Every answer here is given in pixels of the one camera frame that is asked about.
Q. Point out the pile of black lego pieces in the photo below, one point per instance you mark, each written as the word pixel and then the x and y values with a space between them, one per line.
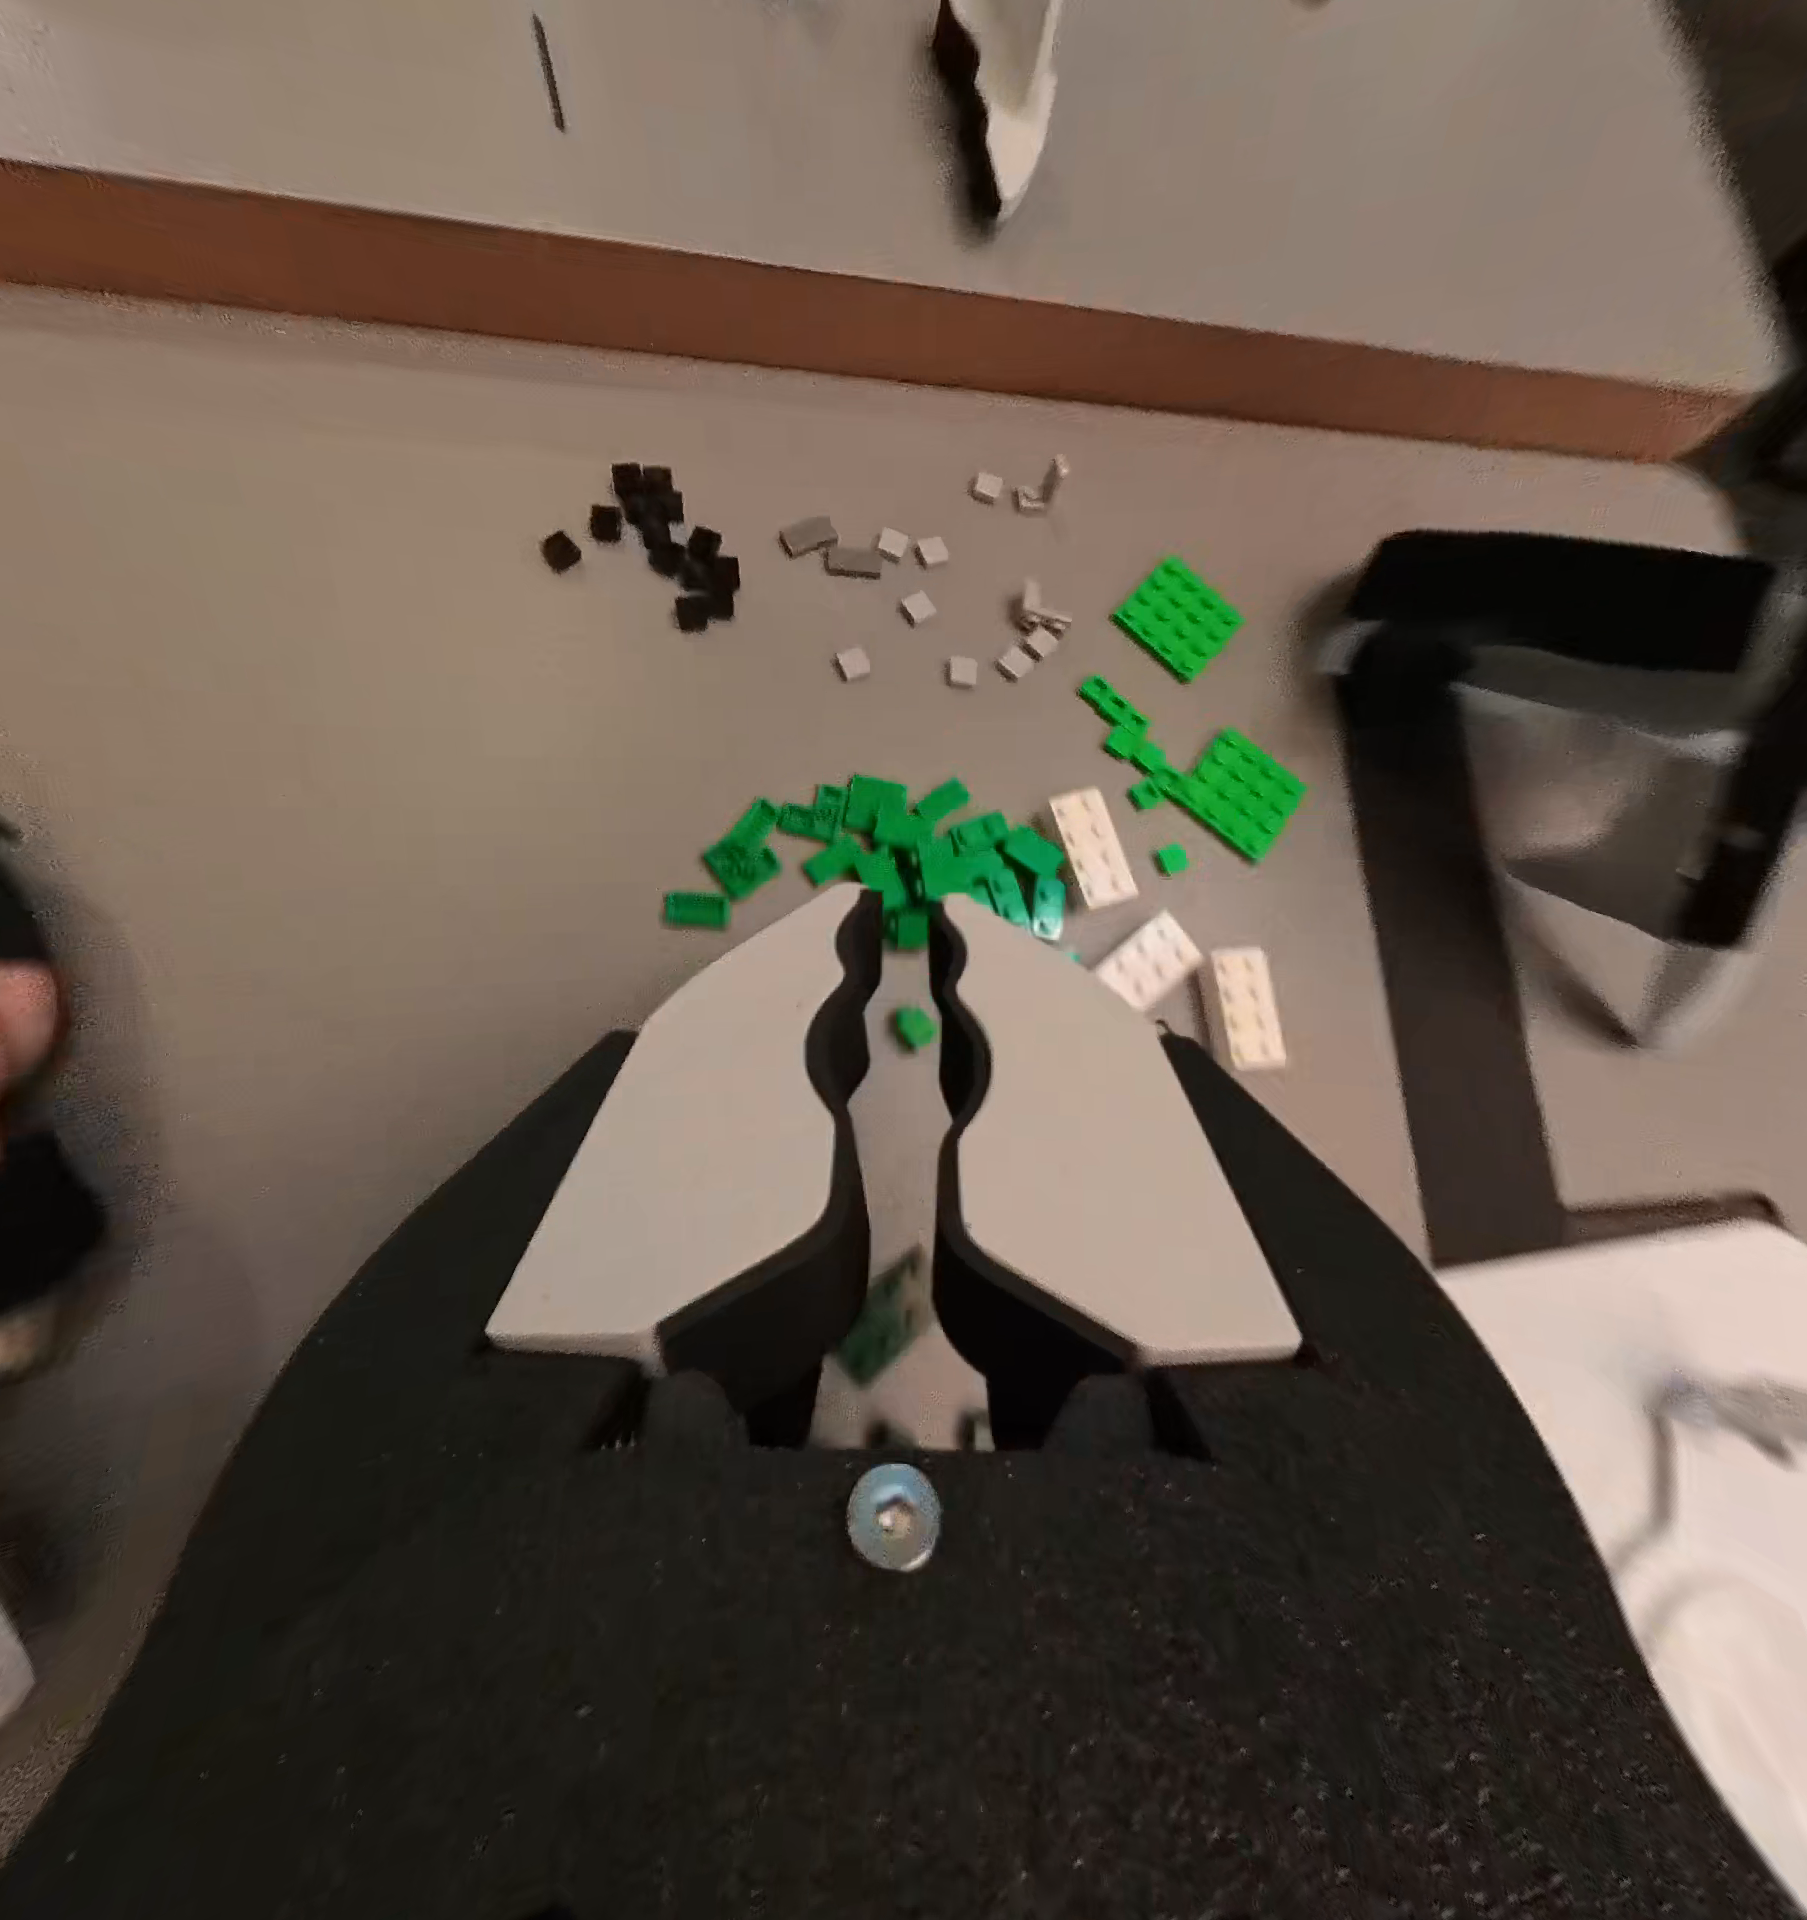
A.
pixel 663 541

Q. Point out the square bright green lego plate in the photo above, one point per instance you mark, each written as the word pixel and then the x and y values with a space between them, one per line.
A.
pixel 1179 619
pixel 1240 795

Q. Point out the thin dark stick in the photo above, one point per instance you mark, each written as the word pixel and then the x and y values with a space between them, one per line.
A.
pixel 550 76

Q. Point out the single bright green lego brick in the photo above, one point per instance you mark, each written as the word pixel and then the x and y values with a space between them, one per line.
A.
pixel 917 1026

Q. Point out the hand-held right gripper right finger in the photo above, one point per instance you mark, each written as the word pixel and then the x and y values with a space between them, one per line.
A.
pixel 1113 1185

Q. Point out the white and black plastic part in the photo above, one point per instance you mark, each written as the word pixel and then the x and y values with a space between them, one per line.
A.
pixel 1013 106

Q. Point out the black tablet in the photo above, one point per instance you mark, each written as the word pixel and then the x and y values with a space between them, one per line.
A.
pixel 1564 594

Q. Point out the pile of bright green lego pieces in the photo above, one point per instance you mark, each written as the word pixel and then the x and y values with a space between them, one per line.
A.
pixel 905 849

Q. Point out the pile of dark green lego pieces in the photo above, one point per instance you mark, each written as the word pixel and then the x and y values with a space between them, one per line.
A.
pixel 879 1318

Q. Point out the scattered grey lego pieces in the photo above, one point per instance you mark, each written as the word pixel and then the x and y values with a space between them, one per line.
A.
pixel 905 601

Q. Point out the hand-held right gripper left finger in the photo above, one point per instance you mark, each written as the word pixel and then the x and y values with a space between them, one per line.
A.
pixel 677 1185

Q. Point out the white book stand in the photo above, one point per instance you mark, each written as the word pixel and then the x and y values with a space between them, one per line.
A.
pixel 1593 1351

